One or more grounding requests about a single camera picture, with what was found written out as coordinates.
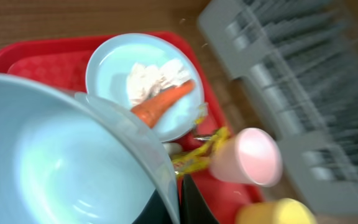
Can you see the crumpled white tissue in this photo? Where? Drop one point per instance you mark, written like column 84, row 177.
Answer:
column 147, row 81

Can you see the red serving tray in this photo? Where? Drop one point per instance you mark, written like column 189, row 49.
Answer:
column 62, row 63

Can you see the orange carrot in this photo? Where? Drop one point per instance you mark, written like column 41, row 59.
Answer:
column 151, row 110

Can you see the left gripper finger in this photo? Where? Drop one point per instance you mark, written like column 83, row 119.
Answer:
column 194, row 209

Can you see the yellow snack wrapper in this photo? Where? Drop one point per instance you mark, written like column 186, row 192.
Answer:
column 200, row 158

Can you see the yellow plastic cup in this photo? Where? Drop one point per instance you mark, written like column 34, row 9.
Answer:
column 283, row 211

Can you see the white spoon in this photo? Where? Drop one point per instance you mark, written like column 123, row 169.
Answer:
column 172, row 148

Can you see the light blue plate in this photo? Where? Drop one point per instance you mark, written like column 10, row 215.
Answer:
column 111, row 63

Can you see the light blue bowl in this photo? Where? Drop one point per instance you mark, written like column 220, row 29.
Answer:
column 69, row 157

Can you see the grey dishwasher rack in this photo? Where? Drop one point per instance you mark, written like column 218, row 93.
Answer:
column 298, row 61

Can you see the pink plastic cup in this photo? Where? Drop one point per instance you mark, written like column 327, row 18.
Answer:
column 250, row 157

